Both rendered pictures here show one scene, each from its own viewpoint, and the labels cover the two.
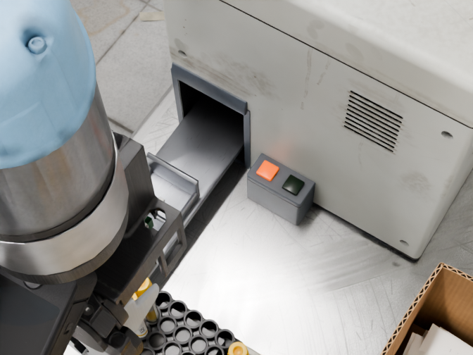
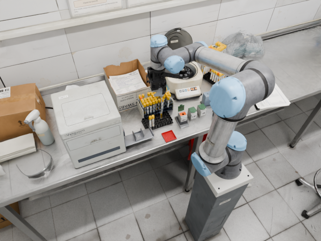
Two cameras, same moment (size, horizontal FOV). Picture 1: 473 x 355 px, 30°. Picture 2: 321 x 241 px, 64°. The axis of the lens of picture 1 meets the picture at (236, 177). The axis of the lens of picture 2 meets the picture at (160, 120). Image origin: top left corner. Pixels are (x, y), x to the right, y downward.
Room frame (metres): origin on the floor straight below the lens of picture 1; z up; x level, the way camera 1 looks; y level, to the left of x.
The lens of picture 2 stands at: (1.04, 0.60, 2.06)
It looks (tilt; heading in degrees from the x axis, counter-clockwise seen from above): 49 degrees down; 210
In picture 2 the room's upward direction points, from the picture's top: 2 degrees clockwise
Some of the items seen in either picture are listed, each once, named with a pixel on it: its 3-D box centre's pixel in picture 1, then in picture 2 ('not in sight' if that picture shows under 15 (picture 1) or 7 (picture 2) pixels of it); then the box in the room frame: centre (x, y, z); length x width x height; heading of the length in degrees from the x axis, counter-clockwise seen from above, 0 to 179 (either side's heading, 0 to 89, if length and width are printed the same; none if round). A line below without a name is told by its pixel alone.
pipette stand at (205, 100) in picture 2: not in sight; (210, 98); (-0.13, 0.29, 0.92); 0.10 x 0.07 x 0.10; 140
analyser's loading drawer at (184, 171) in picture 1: (173, 180); (134, 136); (0.37, 0.06, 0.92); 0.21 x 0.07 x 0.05; 145
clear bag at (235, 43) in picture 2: not in sight; (232, 43); (-0.72, 0.21, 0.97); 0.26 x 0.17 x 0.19; 159
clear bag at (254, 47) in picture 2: not in sight; (253, 43); (-0.85, 0.34, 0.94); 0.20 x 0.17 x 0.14; 120
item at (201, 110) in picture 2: not in sight; (201, 110); (-0.02, 0.28, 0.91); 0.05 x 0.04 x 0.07; 55
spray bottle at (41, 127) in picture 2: not in sight; (39, 128); (0.63, -0.36, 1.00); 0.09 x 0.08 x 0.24; 55
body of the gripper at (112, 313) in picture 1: (82, 240); (156, 76); (0.18, 0.08, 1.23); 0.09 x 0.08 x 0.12; 145
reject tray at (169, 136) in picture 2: not in sight; (168, 136); (0.24, 0.20, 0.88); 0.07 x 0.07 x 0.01; 55
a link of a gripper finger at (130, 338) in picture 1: (103, 333); not in sight; (0.15, 0.08, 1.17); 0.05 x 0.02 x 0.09; 55
